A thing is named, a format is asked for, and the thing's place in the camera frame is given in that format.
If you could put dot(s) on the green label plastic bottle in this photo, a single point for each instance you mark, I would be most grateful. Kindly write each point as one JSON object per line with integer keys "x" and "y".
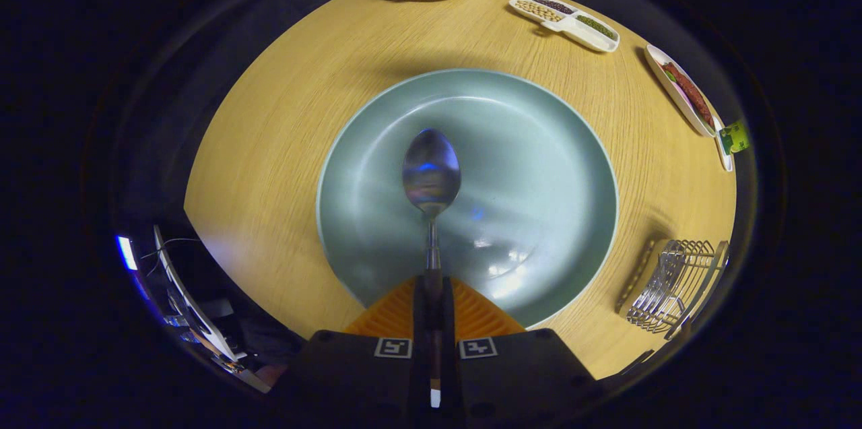
{"x": 734, "y": 138}

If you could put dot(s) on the small white dish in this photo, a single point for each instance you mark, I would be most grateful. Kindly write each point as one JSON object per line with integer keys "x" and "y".
{"x": 724, "y": 159}

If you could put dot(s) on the white divided dish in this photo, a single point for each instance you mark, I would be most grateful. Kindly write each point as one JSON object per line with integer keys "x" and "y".
{"x": 572, "y": 28}

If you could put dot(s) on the brown meat slices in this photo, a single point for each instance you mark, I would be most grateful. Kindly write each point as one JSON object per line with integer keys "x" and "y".
{"x": 690, "y": 95}

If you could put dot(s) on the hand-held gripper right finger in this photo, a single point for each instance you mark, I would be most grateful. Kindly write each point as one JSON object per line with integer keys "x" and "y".
{"x": 447, "y": 348}

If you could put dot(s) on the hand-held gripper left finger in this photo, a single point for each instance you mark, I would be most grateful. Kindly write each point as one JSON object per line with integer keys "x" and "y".
{"x": 419, "y": 348}

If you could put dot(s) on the pile of green beans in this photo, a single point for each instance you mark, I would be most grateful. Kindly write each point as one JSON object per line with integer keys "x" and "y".
{"x": 596, "y": 26}

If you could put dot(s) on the white food plate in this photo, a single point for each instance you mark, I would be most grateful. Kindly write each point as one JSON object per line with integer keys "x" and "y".
{"x": 670, "y": 95}

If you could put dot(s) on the pile of dark beans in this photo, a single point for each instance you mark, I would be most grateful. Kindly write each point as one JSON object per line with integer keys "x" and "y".
{"x": 555, "y": 6}

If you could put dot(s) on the pile of yellow soybeans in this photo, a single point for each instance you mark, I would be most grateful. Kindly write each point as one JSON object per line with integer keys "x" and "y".
{"x": 539, "y": 10}

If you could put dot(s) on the pale green plate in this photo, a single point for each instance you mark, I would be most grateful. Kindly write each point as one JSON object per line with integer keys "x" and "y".
{"x": 525, "y": 146}

